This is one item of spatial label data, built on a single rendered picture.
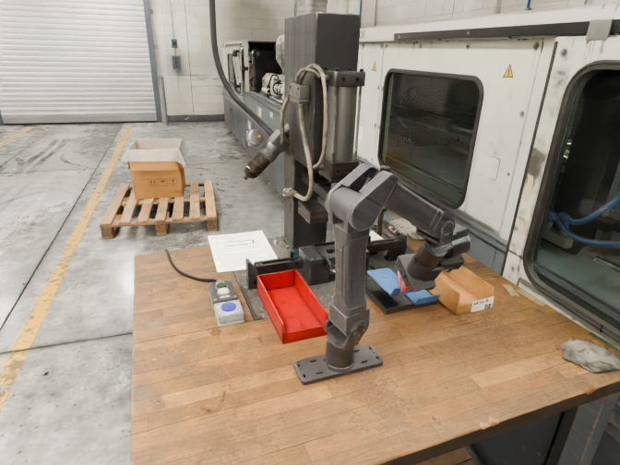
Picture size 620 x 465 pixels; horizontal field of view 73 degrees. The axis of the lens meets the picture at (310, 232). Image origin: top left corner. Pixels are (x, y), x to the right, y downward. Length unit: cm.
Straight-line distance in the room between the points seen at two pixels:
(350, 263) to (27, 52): 1003
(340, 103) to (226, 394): 76
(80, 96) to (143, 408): 972
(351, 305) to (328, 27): 73
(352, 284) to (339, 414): 26
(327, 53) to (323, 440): 93
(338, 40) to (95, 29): 926
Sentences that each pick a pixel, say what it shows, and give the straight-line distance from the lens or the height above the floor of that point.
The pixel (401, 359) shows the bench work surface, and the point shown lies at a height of 90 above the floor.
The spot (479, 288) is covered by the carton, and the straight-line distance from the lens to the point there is 132.
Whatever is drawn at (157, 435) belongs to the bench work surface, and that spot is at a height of 90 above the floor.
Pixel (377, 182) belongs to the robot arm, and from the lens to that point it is 78.
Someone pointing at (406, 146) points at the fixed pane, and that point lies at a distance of 214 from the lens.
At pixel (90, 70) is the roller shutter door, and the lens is 1037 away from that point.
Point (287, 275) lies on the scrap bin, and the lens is 124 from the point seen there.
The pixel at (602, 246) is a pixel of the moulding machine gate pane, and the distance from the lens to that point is 132.
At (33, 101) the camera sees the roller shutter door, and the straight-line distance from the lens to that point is 1066.
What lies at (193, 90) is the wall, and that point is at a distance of 1034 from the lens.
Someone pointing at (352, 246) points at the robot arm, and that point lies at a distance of 81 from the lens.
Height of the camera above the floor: 156
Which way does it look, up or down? 23 degrees down
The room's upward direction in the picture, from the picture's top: 2 degrees clockwise
